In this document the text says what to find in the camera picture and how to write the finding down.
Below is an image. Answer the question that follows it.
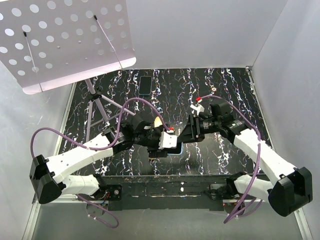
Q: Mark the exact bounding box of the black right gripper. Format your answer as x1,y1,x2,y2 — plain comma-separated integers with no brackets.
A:
176,113,221,144

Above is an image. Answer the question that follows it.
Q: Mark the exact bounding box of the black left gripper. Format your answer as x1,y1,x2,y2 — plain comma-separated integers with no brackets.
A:
133,125,169,157

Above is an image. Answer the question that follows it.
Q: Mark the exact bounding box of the light blue phone case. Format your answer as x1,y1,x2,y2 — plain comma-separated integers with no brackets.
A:
166,142,183,155

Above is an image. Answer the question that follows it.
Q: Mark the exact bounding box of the black smartphone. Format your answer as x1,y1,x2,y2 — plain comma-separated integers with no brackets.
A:
166,147,182,155

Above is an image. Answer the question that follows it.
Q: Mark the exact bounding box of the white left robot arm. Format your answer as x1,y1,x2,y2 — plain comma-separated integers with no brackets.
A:
29,114,178,204

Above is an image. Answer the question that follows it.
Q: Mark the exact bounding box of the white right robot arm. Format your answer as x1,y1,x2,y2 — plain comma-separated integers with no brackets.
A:
177,99,313,217

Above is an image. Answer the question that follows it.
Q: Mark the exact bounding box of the spare phone in blue case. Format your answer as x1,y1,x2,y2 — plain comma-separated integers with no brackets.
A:
138,76,152,96

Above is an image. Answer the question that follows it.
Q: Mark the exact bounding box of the white music stand tripod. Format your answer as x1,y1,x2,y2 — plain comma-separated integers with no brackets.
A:
84,78,123,142

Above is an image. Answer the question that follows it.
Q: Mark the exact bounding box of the white perforated music stand desk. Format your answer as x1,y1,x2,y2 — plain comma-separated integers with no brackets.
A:
0,0,137,95

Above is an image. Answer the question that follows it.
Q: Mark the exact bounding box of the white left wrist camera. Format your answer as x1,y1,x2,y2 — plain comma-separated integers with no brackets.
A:
159,127,178,150

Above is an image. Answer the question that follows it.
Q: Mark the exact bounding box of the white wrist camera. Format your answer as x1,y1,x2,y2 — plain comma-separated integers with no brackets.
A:
190,97,205,116
159,127,178,150

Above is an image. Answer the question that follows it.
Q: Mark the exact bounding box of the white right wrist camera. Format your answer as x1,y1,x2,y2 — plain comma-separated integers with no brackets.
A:
190,97,205,116

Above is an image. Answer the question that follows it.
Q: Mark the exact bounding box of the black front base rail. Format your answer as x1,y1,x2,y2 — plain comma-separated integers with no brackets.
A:
96,175,238,211

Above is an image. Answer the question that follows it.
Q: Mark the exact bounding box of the aluminium frame rail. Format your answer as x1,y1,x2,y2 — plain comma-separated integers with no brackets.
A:
22,194,83,240

